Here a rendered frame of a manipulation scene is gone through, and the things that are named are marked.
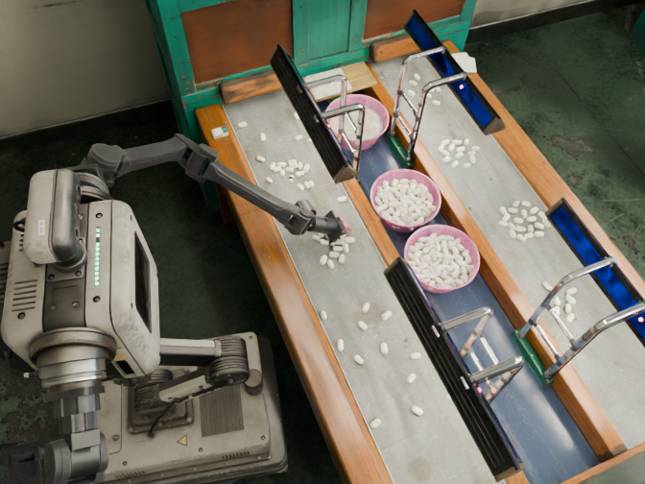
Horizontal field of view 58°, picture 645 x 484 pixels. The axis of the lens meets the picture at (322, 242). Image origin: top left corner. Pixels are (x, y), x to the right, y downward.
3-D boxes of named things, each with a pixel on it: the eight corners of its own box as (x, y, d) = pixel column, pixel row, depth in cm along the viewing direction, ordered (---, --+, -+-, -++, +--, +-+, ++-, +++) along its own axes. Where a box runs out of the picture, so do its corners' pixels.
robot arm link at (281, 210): (182, 174, 186) (197, 147, 181) (187, 167, 191) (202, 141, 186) (297, 241, 194) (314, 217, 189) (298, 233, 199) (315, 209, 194)
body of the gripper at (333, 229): (334, 209, 206) (320, 207, 201) (346, 232, 201) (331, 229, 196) (323, 221, 210) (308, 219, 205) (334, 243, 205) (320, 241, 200)
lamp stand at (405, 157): (406, 172, 236) (425, 89, 198) (385, 138, 246) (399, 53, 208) (447, 158, 240) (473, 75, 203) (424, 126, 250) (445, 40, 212)
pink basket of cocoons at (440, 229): (421, 312, 203) (426, 300, 195) (388, 252, 216) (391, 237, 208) (487, 286, 209) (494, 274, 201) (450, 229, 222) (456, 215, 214)
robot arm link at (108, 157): (171, 152, 192) (184, 127, 188) (202, 177, 191) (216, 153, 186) (71, 175, 152) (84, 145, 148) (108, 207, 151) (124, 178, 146)
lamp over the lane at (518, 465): (496, 483, 139) (505, 477, 133) (382, 273, 169) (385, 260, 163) (524, 470, 140) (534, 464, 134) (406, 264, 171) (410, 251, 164)
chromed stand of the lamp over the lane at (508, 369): (435, 436, 180) (469, 390, 142) (406, 378, 190) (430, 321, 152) (488, 412, 184) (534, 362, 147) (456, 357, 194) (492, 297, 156)
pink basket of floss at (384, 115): (372, 165, 238) (374, 149, 230) (313, 143, 243) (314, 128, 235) (395, 122, 251) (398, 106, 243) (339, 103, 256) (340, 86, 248)
